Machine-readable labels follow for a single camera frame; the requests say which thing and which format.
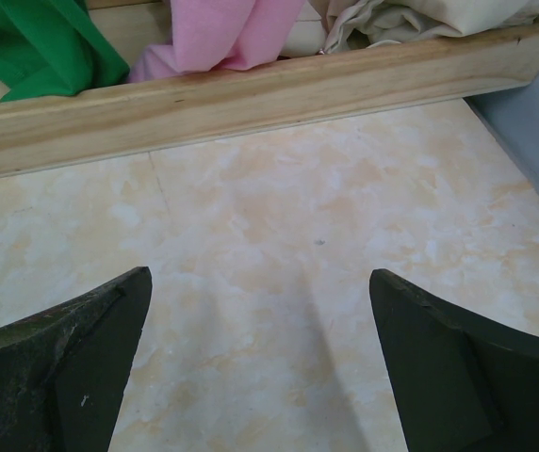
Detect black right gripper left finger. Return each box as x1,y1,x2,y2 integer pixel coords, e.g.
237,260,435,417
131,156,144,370
0,266,152,451

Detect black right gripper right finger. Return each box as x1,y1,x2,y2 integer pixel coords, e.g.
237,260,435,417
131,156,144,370
369,269,539,451

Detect green tank top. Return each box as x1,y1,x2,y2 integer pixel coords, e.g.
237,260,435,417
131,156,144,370
0,1,129,102

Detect pink shirt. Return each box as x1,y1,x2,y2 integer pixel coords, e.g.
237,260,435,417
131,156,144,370
127,0,304,83

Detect cream cloth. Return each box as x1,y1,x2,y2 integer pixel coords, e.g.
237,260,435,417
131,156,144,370
281,0,539,57

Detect wooden clothes rack frame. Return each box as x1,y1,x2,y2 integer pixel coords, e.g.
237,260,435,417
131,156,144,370
0,19,539,177

